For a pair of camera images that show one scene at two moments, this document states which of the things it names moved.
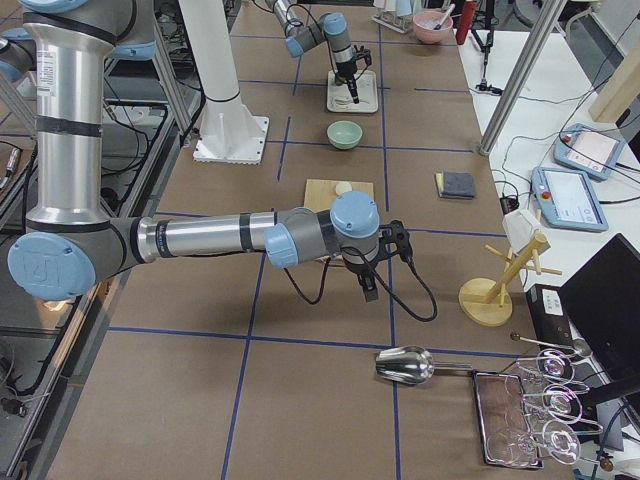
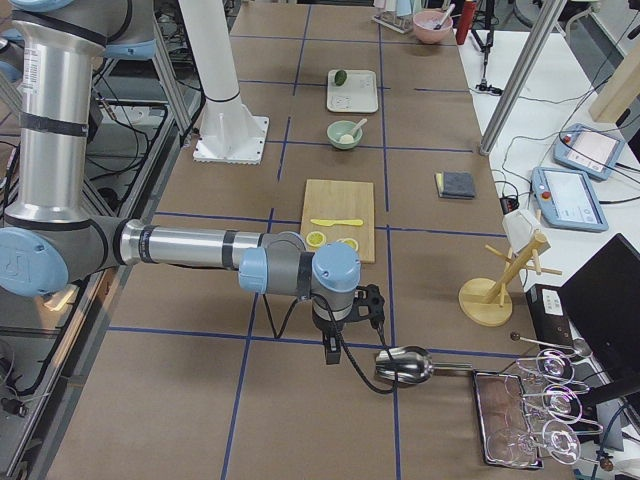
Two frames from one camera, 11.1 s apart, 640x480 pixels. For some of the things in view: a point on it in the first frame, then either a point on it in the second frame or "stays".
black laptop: x=602 y=298 stays
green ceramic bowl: x=344 y=134 stays
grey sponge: x=455 y=185 stays
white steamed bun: x=343 y=187 -> x=346 y=139
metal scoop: x=411 y=364 stays
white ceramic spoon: x=343 y=101 -> x=358 y=126
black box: x=550 y=315 stays
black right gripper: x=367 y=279 -> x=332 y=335
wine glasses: x=559 y=438 stays
